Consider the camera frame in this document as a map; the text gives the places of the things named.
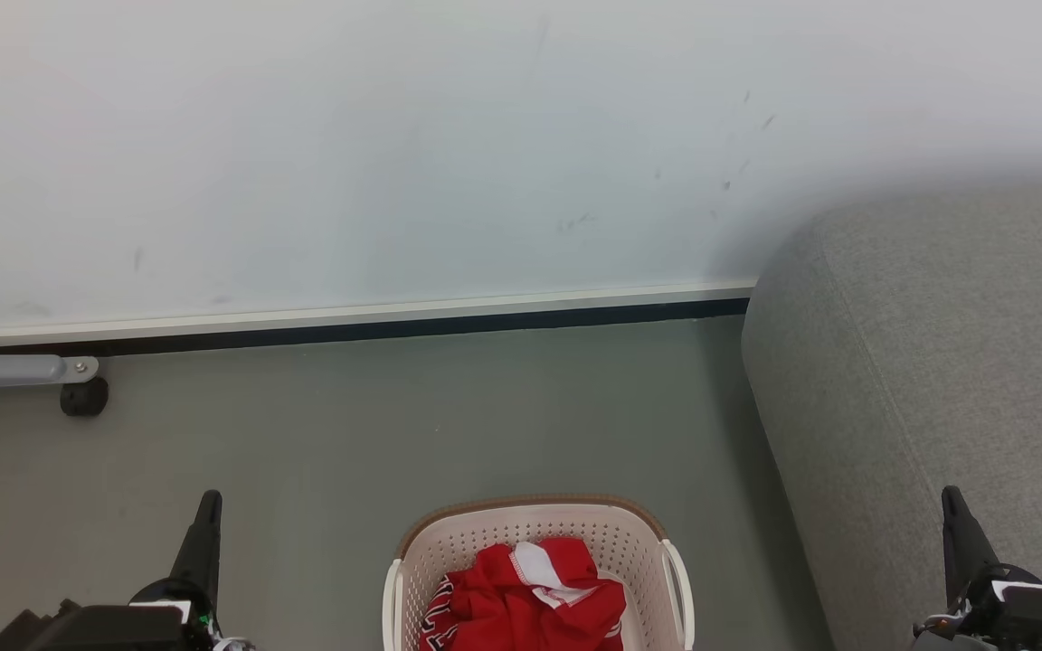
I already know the white and black baseboard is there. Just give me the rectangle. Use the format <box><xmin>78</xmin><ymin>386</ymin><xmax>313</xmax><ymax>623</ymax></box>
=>
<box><xmin>0</xmin><ymin>280</ymin><xmax>757</xmax><ymax>356</ymax></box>

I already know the black caster wheel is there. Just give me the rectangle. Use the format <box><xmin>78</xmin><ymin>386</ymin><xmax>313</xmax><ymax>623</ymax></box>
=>
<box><xmin>60</xmin><ymin>377</ymin><xmax>109</xmax><ymax>418</ymax></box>

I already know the grey metal stand leg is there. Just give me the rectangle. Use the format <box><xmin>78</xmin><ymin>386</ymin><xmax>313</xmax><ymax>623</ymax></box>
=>
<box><xmin>0</xmin><ymin>335</ymin><xmax>99</xmax><ymax>392</ymax></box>

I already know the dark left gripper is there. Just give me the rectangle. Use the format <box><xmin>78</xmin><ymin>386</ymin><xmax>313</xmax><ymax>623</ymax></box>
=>
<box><xmin>0</xmin><ymin>491</ymin><xmax>255</xmax><ymax>651</ymax></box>

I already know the grey fabric sofa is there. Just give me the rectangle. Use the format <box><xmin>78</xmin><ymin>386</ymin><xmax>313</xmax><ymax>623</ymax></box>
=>
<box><xmin>741</xmin><ymin>179</ymin><xmax>1042</xmax><ymax>651</ymax></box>

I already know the cream perforated laundry basket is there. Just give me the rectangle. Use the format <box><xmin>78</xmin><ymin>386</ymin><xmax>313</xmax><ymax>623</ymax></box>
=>
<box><xmin>383</xmin><ymin>494</ymin><xmax>696</xmax><ymax>651</ymax></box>

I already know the plain red garment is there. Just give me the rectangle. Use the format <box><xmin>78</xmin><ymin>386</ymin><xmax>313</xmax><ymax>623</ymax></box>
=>
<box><xmin>445</xmin><ymin>538</ymin><xmax>627</xmax><ymax>651</ymax></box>

